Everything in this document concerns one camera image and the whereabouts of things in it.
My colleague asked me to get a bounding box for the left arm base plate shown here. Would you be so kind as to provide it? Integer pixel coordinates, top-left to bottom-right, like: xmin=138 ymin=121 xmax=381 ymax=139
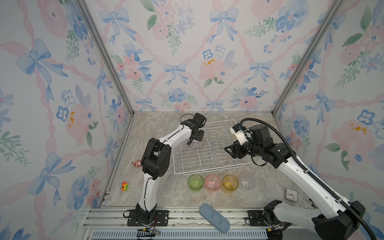
xmin=124 ymin=210 xmax=170 ymax=227

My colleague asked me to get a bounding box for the yellow plastic cup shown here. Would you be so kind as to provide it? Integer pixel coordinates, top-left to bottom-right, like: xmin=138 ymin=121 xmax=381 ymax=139
xmin=222 ymin=175 xmax=239 ymax=191

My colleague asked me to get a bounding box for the pink plastic cup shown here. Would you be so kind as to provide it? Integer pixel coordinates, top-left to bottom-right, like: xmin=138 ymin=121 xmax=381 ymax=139
xmin=205 ymin=175 xmax=221 ymax=192

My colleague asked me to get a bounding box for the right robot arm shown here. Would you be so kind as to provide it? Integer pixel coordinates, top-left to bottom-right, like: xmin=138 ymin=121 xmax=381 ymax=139
xmin=225 ymin=124 xmax=366 ymax=240

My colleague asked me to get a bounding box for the colourful toy car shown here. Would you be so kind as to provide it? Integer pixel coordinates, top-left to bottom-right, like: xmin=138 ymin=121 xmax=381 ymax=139
xmin=121 ymin=182 xmax=129 ymax=191

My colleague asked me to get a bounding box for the striped ceramic bowl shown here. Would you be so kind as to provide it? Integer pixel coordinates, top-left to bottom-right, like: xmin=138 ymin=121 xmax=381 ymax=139
xmin=191 ymin=141 xmax=204 ymax=148

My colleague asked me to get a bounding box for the pink strawberry toy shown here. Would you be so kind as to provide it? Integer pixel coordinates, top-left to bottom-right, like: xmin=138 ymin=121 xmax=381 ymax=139
xmin=132 ymin=161 xmax=142 ymax=168

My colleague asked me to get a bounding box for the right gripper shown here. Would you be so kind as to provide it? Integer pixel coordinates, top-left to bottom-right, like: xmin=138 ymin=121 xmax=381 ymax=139
xmin=223 ymin=137 xmax=263 ymax=160

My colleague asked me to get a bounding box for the aluminium front rail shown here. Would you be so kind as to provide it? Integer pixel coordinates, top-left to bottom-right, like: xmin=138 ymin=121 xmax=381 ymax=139
xmin=80 ymin=207 xmax=334 ymax=240

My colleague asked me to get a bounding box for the clear glass cup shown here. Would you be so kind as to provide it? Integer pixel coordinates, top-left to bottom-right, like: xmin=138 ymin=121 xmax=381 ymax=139
xmin=240 ymin=175 xmax=256 ymax=190

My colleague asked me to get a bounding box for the black corrugated cable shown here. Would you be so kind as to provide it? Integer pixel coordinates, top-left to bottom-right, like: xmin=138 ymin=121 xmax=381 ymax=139
xmin=239 ymin=117 xmax=377 ymax=240

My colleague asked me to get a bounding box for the white wire dish rack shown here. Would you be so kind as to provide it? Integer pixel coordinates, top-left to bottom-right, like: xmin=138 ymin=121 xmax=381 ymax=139
xmin=172 ymin=120 xmax=252 ymax=176

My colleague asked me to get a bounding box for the green plastic cup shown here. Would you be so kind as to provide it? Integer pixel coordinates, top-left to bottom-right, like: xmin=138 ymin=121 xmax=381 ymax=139
xmin=188 ymin=174 xmax=204 ymax=191

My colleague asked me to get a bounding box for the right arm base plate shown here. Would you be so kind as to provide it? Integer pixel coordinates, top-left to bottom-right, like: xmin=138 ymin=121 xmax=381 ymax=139
xmin=245 ymin=210 xmax=269 ymax=227

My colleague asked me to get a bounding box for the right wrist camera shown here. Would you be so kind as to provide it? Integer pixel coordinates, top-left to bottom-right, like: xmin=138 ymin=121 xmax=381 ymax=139
xmin=230 ymin=124 xmax=249 ymax=146

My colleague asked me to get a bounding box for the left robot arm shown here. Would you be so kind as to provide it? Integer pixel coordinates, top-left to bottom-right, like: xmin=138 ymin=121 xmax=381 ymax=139
xmin=136 ymin=113 xmax=207 ymax=225

